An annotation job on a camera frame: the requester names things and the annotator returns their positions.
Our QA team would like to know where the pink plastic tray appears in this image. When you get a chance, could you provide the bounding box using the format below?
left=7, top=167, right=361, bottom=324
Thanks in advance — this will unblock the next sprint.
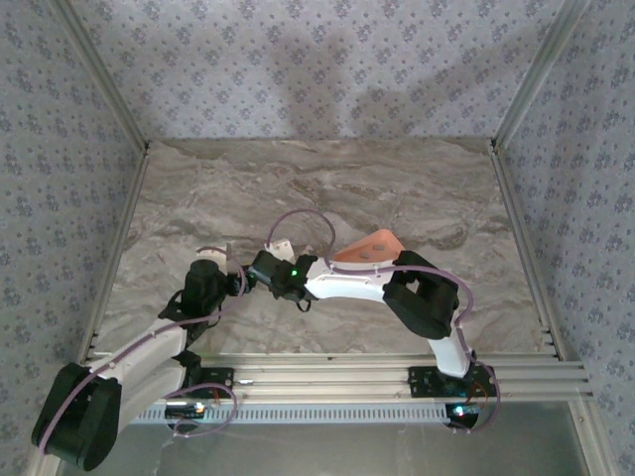
left=330, top=227, right=404, bottom=273

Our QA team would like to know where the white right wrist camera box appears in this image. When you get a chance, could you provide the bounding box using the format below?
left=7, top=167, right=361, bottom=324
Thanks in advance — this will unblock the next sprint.
left=266, top=238, right=295, bottom=260

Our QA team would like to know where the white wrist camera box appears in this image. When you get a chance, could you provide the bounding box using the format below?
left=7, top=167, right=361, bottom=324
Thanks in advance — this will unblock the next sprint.
left=266, top=238, right=295, bottom=260
left=197, top=241, right=235, bottom=273

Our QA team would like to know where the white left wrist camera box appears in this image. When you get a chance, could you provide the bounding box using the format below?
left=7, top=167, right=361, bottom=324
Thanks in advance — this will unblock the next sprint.
left=197, top=241, right=235, bottom=273

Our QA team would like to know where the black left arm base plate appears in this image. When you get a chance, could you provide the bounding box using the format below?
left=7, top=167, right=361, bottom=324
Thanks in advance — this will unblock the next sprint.
left=163, top=366, right=236, bottom=401

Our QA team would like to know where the aluminium side rail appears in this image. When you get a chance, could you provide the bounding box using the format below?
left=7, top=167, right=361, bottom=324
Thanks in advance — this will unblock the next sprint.
left=488, top=141, right=570, bottom=361
left=73, top=146, right=153, bottom=366

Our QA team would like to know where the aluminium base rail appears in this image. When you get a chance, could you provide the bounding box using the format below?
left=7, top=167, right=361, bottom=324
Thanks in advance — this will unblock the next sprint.
left=55, top=352, right=595, bottom=403

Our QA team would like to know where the grey slotted cable duct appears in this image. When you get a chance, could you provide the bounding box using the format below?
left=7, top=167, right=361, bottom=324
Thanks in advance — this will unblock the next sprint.
left=133, top=402, right=450, bottom=426

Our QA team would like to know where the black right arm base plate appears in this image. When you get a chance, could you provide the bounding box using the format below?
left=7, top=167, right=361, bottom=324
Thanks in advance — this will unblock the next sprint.
left=406, top=365, right=500, bottom=400

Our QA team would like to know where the aluminium corner post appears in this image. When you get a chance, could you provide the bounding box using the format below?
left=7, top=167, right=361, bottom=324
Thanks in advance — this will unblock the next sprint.
left=488, top=0, right=594, bottom=150
left=52, top=0, right=151, bottom=153

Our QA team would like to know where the aluminium lower frame post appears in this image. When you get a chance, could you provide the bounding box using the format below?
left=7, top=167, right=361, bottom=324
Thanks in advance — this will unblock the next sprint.
left=568, top=400, right=619, bottom=476
left=24, top=453, right=61, bottom=476

